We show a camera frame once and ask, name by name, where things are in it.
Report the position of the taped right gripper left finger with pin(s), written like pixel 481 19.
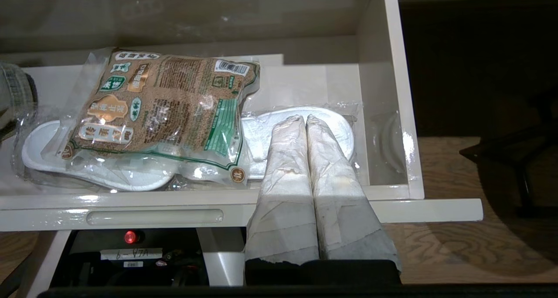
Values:
pixel 283 202

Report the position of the black metal stand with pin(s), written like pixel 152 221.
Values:
pixel 523 145

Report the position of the white slipper in plastic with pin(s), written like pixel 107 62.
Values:
pixel 87 171
pixel 257 141

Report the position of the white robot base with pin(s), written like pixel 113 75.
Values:
pixel 218 263

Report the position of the white robot label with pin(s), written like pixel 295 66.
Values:
pixel 130 254

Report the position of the red robot button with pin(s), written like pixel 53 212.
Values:
pixel 130 237

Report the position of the white glossy cabinet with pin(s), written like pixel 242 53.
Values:
pixel 174 18

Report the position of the grey denim shorts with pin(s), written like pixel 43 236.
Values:
pixel 15 97

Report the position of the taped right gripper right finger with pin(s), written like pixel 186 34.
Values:
pixel 344 210

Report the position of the green brown grain bag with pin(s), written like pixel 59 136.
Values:
pixel 165 110

